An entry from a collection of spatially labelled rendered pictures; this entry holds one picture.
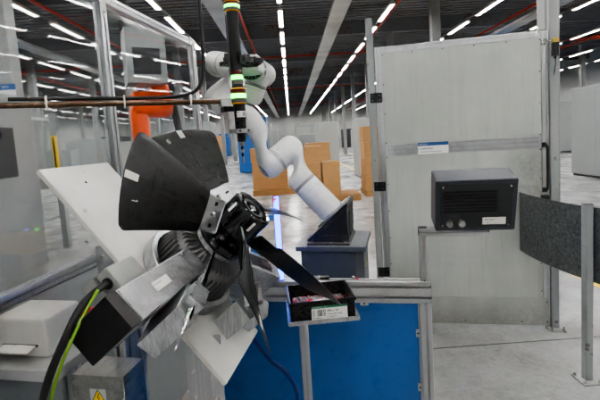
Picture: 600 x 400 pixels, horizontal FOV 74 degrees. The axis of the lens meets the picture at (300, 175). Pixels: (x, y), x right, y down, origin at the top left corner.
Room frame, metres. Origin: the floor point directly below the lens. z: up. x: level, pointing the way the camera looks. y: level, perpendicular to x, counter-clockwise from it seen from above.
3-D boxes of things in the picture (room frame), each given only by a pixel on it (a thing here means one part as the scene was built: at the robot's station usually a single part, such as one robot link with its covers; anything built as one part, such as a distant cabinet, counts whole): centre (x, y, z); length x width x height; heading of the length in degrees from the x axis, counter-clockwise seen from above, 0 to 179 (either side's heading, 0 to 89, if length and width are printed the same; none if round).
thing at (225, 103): (1.15, 0.17, 1.47); 0.09 x 0.07 x 0.10; 114
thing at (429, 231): (1.39, -0.53, 1.04); 0.24 x 0.03 x 0.03; 79
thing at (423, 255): (1.41, -0.43, 0.96); 0.03 x 0.03 x 0.20; 79
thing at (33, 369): (1.15, 0.72, 0.85); 0.36 x 0.24 x 0.03; 169
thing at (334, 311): (1.32, -0.04, 0.85); 0.22 x 0.17 x 0.07; 95
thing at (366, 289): (1.49, 0.00, 0.82); 0.90 x 0.04 x 0.08; 79
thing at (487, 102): (2.75, -1.11, 1.10); 1.21 x 0.06 x 2.20; 79
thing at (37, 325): (1.08, 0.77, 0.92); 0.17 x 0.16 x 0.11; 79
